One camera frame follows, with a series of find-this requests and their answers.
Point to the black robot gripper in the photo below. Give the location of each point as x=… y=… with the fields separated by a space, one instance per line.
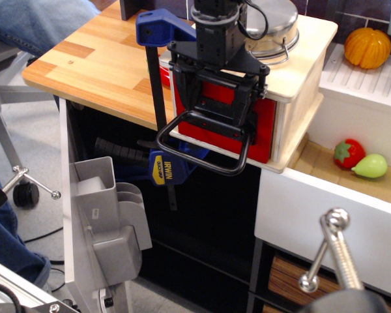
x=219 y=46

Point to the red-fronted wooden drawer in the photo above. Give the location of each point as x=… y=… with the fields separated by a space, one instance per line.
x=260 y=149

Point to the black metal drawer handle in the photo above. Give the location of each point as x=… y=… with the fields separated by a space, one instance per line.
x=217 y=124

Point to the light wooden box housing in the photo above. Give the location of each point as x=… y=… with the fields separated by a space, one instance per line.
x=294 y=85

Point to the blue bar clamp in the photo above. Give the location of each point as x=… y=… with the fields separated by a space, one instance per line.
x=155 y=29

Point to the red toy strawberry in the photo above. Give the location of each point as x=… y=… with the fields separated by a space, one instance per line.
x=348 y=153

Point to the white sink basin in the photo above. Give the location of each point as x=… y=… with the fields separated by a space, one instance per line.
x=356 y=105

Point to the orange toy pumpkin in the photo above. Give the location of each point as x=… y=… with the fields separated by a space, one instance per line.
x=367 y=48

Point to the green toy pear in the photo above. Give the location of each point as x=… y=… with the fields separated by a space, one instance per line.
x=371 y=166

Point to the silver metal clamp screw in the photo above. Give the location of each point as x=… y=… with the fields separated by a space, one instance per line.
x=333 y=224

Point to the black caster wheel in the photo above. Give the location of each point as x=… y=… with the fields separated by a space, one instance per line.
x=26 y=195

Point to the person's blue jeans leg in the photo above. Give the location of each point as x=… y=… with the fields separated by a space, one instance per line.
x=14 y=254

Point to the grey plastic bracket holder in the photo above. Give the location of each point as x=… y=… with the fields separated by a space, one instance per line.
x=105 y=233

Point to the silver clamp handle left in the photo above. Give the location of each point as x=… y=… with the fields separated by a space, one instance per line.
x=21 y=176

